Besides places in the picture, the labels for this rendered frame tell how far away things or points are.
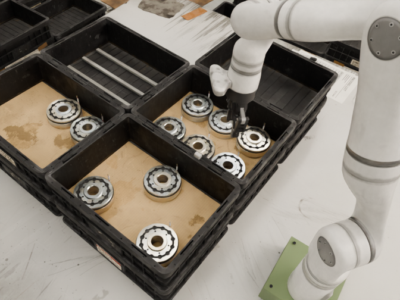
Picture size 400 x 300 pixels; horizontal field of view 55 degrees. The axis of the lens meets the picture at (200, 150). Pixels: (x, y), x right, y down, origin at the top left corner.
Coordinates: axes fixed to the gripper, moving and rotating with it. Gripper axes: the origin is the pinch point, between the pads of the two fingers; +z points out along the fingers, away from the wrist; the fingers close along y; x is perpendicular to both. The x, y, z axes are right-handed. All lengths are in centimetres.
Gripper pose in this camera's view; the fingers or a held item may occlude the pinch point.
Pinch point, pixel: (233, 124)
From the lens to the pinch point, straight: 100.1
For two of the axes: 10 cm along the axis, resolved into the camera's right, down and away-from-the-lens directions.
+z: -0.9, 6.3, 7.7
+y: -1.2, -7.8, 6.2
